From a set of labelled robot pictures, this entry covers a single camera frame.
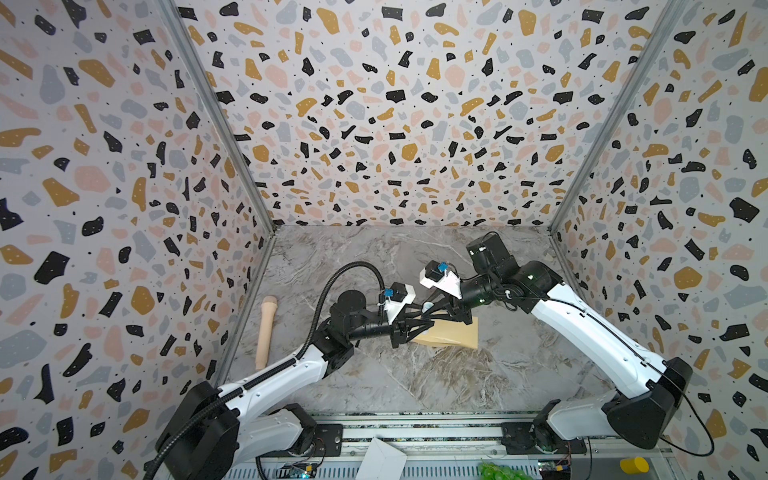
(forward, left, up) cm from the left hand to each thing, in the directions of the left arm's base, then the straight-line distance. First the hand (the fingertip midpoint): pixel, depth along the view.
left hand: (429, 314), depth 68 cm
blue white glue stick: (+1, +1, +3) cm, 3 cm away
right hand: (+1, +2, +3) cm, 3 cm away
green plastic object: (-28, -14, -21) cm, 37 cm away
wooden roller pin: (+14, +48, -25) cm, 56 cm away
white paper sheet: (-26, +11, -21) cm, 35 cm away
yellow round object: (-28, -45, -20) cm, 56 cm away
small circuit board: (-26, +32, -26) cm, 49 cm away
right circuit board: (-27, -30, -27) cm, 49 cm away
